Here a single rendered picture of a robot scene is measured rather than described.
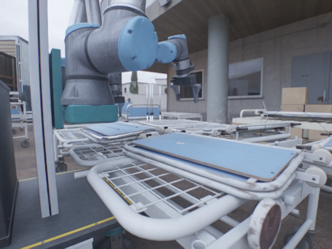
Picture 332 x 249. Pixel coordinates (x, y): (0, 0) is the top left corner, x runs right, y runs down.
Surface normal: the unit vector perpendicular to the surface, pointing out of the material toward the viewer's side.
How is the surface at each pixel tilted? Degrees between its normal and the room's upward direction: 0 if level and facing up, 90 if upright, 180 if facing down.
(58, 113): 90
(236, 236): 0
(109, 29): 78
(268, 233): 90
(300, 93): 90
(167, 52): 115
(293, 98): 90
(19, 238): 0
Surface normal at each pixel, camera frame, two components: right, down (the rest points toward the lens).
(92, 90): 0.48, -0.26
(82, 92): 0.18, -0.25
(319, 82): -0.80, 0.06
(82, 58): -0.43, 0.51
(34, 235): 0.00, -1.00
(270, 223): 0.59, 0.08
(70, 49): -0.48, 0.08
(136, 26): 0.87, 0.14
